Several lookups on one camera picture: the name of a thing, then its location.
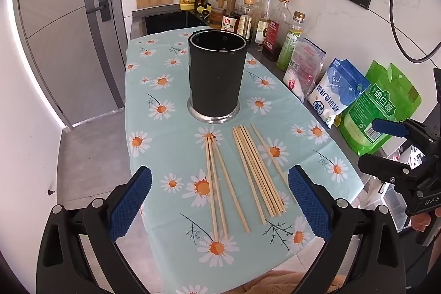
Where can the clear plastic storage box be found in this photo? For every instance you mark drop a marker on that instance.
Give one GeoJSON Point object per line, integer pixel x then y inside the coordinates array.
{"type": "Point", "coordinates": [396, 204]}

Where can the daisy print tablecloth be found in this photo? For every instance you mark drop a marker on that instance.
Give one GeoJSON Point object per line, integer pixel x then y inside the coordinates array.
{"type": "Point", "coordinates": [165, 152]}

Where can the white blue salt bag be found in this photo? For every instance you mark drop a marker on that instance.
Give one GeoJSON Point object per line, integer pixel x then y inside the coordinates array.
{"type": "Point", "coordinates": [336, 90]}

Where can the soy sauce bottle red label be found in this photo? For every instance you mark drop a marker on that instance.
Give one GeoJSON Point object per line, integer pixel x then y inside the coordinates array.
{"type": "Point", "coordinates": [230, 22]}

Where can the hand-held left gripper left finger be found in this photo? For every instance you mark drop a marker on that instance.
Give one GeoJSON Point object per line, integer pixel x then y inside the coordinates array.
{"type": "Point", "coordinates": [131, 204]}

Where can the amber glass jar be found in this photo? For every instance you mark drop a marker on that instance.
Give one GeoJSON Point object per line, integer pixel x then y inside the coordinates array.
{"type": "Point", "coordinates": [215, 19]}

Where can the grey door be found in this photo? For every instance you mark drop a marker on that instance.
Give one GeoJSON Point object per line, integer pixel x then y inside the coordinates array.
{"type": "Point", "coordinates": [58, 22]}

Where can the dark vinegar bottle red label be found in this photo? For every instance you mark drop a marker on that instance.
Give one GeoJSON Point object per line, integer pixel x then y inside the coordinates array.
{"type": "Point", "coordinates": [275, 35]}

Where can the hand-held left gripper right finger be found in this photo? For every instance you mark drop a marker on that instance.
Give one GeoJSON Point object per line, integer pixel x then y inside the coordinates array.
{"type": "Point", "coordinates": [310, 204]}

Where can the small yellow black object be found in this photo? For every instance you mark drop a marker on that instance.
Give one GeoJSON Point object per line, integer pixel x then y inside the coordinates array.
{"type": "Point", "coordinates": [204, 10]}

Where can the bundle of chopsticks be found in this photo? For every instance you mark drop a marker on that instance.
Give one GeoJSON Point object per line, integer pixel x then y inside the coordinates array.
{"type": "Point", "coordinates": [258, 173]}

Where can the green sugar bag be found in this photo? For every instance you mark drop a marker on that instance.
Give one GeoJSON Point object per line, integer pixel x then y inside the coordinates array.
{"type": "Point", "coordinates": [379, 108]}

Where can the clear bag red label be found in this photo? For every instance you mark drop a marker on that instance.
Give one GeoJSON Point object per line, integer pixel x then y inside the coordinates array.
{"type": "Point", "coordinates": [305, 70]}

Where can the bottle with black cap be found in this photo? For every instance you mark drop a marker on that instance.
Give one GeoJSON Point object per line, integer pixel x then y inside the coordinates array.
{"type": "Point", "coordinates": [258, 1]}

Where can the oil bottle green label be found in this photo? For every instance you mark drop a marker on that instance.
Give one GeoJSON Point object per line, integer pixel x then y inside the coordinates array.
{"type": "Point", "coordinates": [289, 46]}

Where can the black utensil holder steel base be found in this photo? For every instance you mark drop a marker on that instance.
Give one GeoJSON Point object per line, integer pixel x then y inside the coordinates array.
{"type": "Point", "coordinates": [217, 80]}

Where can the small bottle gold cap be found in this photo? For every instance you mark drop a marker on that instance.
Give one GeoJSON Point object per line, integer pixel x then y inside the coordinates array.
{"type": "Point", "coordinates": [246, 22]}

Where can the person's right hand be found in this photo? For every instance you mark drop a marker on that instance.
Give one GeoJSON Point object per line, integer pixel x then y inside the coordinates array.
{"type": "Point", "coordinates": [422, 222]}

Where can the tan towel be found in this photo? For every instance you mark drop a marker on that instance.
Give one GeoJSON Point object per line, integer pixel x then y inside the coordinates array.
{"type": "Point", "coordinates": [286, 281]}

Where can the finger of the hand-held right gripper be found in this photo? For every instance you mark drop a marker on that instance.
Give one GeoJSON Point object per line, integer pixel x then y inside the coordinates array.
{"type": "Point", "coordinates": [386, 168]}
{"type": "Point", "coordinates": [389, 127]}

